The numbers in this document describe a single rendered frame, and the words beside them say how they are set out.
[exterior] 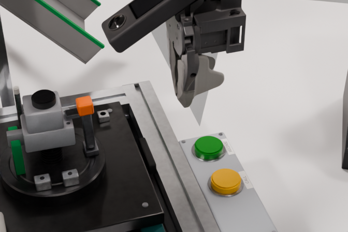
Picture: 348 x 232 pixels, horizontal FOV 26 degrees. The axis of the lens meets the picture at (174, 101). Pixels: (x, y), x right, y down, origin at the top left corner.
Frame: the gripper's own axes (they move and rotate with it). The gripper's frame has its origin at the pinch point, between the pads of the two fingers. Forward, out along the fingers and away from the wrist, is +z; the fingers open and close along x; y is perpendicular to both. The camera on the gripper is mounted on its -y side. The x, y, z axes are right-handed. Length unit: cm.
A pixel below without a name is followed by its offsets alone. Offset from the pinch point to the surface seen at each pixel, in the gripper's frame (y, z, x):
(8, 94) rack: -21.3, 9.0, 19.6
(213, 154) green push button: 4.0, 8.5, -2.8
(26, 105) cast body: -19.8, -3.1, 0.6
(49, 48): -12, 20, 46
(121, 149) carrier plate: -7.8, 8.4, 1.8
